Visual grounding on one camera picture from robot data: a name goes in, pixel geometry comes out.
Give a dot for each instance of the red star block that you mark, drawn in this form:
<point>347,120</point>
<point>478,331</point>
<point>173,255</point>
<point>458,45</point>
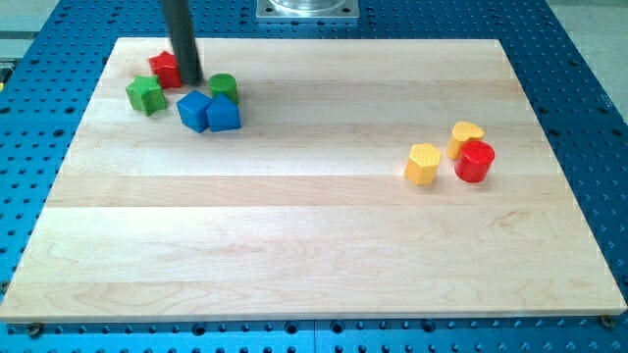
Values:
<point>166,67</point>

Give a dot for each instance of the green star block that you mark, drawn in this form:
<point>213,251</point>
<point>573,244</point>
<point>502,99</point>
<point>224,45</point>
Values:
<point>146,94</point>

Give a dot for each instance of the light wooden board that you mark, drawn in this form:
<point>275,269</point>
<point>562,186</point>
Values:
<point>304,212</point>

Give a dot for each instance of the yellow hexagon block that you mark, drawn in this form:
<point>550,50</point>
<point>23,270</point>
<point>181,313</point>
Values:
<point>422,163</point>

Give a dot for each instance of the blue pentagon block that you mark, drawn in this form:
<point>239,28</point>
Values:
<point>223,114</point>

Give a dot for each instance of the green cylinder block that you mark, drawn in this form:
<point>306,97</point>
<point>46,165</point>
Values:
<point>224,84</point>

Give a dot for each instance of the blue cube block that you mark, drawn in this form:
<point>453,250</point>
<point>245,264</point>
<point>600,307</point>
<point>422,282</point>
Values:
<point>193,110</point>

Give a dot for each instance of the yellow heart block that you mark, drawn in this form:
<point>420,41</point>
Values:
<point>461,133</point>

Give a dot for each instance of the red cylinder block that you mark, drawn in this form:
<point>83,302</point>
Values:
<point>474,161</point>

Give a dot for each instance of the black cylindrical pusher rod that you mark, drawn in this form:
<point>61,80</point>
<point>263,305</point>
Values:
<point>182,36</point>

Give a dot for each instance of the blue perforated metal table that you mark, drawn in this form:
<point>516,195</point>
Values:
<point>565,53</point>

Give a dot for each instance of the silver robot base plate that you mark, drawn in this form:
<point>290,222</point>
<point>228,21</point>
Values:
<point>307,10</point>

